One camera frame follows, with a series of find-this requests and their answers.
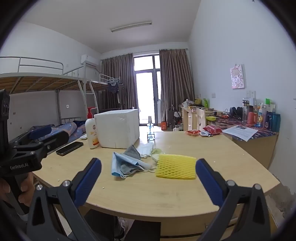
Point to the wooden smiley face chair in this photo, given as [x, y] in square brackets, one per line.
[201, 119]

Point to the black headphones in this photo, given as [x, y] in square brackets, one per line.
[235, 111]

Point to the white torn wrapper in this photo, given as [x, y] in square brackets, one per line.
[205, 133]

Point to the small red snack packet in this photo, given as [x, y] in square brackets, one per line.
[193, 132]

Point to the white air conditioner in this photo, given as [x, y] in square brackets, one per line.
[89, 60]

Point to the pink wall poster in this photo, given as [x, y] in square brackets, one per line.
[237, 76]

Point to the glass balcony door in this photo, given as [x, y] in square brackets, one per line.
[148, 92]

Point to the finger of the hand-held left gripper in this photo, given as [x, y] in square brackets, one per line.
[41, 133]
[57, 140]

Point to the large red snack packet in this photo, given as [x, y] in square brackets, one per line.
[212, 129]

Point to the orange container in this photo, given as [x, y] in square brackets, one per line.
[164, 125]

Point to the row of toiletry bottles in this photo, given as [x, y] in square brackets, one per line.
[268, 118]

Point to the patterned desk cloth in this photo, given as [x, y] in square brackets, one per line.
[231, 121]

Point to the white lotion pump bottle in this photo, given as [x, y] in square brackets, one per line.
[92, 134]

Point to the blue spray bottle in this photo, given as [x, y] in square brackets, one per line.
[150, 134]

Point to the grey sock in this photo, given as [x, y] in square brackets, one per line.
[133, 151]

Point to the white remote control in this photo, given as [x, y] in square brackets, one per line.
[83, 137]

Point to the yellow foam net sleeve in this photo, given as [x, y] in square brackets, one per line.
[175, 166]

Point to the metal bunk bed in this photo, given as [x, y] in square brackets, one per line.
[46, 80]

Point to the white foam box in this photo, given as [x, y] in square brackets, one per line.
[115, 129]

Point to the wooden desk with drawers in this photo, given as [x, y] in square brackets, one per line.
[187, 118]

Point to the ceiling tube light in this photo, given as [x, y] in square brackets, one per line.
[131, 26]

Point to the brown curtain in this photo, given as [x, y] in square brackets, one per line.
[118, 74]
[175, 81]

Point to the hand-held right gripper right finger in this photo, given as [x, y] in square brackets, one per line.
[208, 178]

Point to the hanging dark clothes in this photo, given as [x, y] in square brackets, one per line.
[114, 89]

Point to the yellow bag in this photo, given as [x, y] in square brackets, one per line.
[211, 118]

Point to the white foam tube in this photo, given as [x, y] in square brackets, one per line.
[146, 149]

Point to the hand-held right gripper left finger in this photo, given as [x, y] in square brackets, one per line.
[89, 180]

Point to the green bag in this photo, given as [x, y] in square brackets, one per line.
[205, 103]

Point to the black smartphone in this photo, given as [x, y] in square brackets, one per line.
[69, 148]

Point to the blue face mask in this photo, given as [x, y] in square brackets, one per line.
[116, 165]

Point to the person's left hand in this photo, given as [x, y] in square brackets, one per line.
[27, 190]

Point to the printed paper sheet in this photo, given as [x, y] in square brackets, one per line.
[240, 132]

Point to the blue patterned quilt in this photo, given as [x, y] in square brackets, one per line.
[67, 129]

